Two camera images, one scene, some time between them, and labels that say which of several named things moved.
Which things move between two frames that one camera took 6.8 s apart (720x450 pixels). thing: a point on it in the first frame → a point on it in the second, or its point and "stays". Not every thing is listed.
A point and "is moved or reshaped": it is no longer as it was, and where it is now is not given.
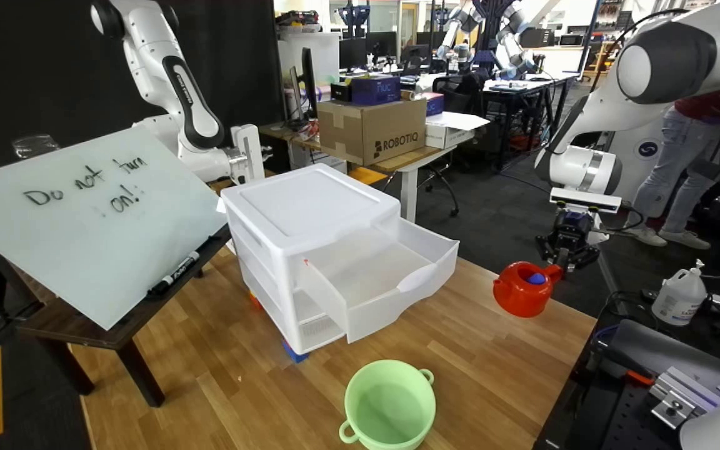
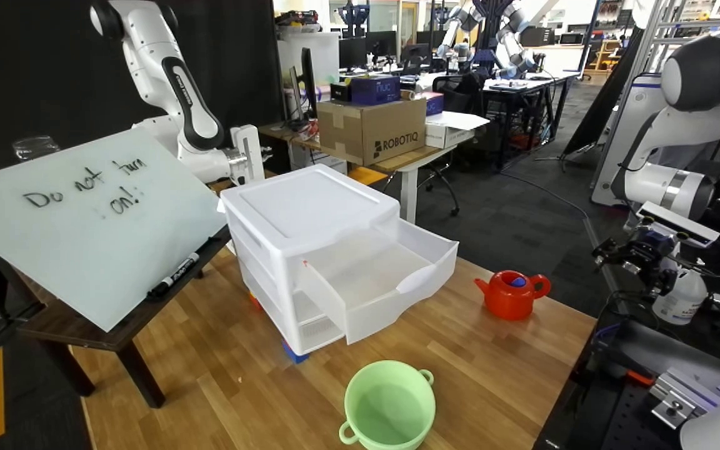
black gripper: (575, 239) → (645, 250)
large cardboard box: (371, 131) stays
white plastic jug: (677, 298) stays
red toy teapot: (520, 289) is moved or reshaped
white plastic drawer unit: (322, 253) stays
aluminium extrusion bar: (677, 395) stays
